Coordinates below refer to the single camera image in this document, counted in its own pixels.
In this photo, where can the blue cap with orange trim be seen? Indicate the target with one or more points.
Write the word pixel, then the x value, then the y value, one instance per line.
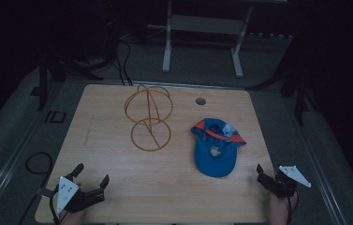
pixel 216 150

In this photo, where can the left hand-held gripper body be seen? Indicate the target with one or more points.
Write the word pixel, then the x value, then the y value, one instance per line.
pixel 82 198

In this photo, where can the person's right hand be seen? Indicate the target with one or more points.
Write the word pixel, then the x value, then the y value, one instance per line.
pixel 279 210

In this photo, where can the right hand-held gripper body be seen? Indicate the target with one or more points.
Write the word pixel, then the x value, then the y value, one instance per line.
pixel 286 182

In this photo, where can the grey round table grommet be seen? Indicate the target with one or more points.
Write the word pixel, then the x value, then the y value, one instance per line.
pixel 200 101

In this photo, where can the black metal stand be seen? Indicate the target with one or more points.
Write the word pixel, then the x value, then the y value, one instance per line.
pixel 299 93
pixel 42 84

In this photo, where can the white metal table frame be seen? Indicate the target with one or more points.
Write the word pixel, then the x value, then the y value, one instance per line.
pixel 208 24

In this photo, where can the person's left hand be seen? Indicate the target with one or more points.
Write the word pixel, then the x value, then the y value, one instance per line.
pixel 72 218

